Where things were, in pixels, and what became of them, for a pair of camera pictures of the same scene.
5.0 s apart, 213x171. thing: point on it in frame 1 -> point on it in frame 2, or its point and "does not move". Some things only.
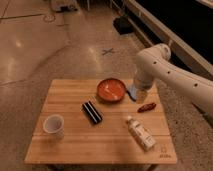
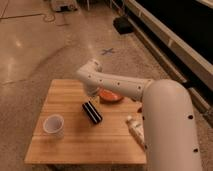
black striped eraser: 92,112 does not move
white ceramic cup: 54,124 does not move
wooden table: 76,126 does not move
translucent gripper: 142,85 -> 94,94
